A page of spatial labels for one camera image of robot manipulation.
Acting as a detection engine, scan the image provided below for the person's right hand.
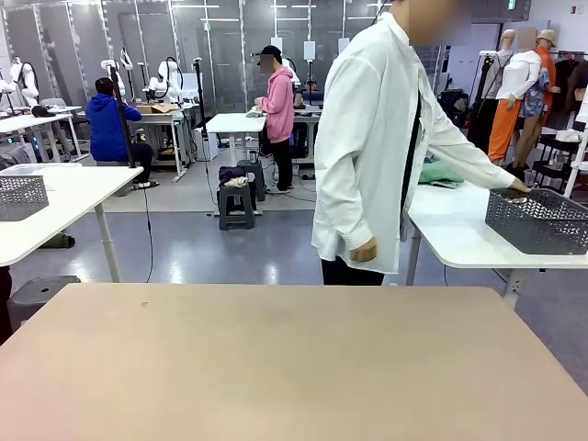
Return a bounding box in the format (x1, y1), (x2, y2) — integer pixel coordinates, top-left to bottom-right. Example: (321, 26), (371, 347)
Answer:
(349, 236), (379, 264)

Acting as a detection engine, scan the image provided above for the grey plastic lattice basket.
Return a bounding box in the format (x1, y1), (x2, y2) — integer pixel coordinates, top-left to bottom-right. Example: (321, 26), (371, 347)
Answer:
(0, 164), (51, 222)
(484, 187), (588, 256)

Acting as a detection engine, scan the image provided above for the black metal cart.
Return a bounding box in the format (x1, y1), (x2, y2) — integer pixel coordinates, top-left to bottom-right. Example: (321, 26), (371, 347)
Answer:
(527, 132), (584, 194)

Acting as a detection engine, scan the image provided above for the black bags pile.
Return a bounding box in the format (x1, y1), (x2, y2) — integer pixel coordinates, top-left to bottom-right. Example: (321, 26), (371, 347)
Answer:
(435, 89), (470, 129)

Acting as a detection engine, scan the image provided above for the mannequin with white shirt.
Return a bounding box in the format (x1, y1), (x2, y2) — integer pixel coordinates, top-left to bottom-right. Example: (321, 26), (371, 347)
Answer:
(487, 26), (543, 167)

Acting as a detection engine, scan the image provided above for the clothes rack with dark garments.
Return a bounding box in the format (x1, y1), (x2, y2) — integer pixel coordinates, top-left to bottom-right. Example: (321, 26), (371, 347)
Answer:
(548, 50), (588, 132)

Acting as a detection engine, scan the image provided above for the person in white shirt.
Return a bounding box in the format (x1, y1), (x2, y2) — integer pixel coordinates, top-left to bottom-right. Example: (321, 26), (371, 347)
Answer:
(311, 0), (534, 287)

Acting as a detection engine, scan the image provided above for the mannequin with orange shirt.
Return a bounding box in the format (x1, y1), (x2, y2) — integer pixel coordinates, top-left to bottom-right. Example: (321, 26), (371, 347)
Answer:
(518, 28), (562, 172)

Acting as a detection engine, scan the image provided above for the mannequin with grey top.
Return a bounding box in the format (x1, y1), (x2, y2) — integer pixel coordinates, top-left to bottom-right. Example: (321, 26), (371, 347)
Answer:
(477, 28), (515, 100)

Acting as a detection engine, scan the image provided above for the grey plastic stool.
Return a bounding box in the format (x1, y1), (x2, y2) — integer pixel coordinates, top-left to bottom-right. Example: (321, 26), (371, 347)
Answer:
(217, 182), (256, 232)
(238, 159), (267, 203)

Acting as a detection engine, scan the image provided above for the dark clothes pile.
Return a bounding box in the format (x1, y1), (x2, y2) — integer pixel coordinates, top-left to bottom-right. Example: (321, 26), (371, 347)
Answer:
(218, 164), (252, 189)

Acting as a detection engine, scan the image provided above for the seated person with headset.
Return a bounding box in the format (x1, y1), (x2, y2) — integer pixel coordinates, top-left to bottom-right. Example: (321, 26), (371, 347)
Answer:
(300, 78), (322, 107)

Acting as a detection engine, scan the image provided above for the person in pink hoodie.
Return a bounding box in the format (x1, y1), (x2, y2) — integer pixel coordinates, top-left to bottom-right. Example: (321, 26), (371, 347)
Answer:
(254, 44), (296, 193)

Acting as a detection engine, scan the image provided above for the white height-adjustable desk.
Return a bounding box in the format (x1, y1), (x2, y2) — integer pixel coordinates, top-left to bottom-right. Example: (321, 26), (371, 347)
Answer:
(205, 112), (268, 217)

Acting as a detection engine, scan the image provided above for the black stand pole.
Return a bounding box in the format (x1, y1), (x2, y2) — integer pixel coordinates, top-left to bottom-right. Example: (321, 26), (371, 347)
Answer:
(191, 57), (210, 162)

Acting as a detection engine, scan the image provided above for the open cardboard box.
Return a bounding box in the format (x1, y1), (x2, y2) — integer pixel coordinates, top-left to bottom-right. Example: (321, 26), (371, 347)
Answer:
(136, 103), (181, 115)

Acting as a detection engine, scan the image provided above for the black tripod pole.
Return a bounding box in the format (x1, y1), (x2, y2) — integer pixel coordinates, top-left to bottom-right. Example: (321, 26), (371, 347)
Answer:
(104, 63), (139, 170)

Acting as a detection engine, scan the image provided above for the person in blue hoodie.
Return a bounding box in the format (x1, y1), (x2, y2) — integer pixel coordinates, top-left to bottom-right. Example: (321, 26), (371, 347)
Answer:
(85, 76), (161, 190)

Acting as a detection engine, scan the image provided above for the dark green bag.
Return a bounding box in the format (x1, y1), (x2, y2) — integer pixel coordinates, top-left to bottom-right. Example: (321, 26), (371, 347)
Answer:
(39, 232), (76, 249)

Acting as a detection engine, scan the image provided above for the dark grey round-hole stool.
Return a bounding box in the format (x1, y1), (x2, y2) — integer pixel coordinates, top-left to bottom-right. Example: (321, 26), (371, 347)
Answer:
(6, 275), (83, 333)

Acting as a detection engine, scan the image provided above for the white desk with thin legs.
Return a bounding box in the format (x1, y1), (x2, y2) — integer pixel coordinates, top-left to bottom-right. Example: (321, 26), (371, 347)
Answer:
(0, 105), (88, 164)

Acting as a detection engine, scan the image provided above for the black upright object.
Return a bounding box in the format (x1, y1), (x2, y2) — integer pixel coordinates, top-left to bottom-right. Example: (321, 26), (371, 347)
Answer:
(0, 265), (14, 346)

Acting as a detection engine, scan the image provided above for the white metal frame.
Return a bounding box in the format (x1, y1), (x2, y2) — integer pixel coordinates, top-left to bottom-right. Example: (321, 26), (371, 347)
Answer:
(562, 109), (588, 198)

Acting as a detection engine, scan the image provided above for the white desk with metal frame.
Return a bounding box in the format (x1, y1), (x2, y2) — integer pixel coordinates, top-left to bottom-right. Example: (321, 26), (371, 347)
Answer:
(126, 107), (199, 184)

